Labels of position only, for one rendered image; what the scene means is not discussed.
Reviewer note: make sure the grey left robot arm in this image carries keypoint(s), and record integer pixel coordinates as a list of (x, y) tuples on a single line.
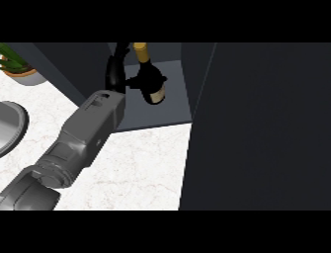
[(90, 126)]

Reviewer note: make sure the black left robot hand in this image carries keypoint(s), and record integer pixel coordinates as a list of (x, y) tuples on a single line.
[(114, 70)]

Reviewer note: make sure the dark grey cabinet door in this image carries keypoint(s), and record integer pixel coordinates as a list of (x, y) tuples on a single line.
[(269, 131)]

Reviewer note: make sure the dark grey cabinet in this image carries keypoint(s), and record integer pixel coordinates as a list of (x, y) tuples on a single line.
[(158, 112)]

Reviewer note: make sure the green potted plant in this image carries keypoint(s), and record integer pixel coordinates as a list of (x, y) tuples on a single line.
[(14, 64)]

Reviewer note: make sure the dark wine bottle gold top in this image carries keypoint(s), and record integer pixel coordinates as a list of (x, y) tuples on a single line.
[(154, 89)]

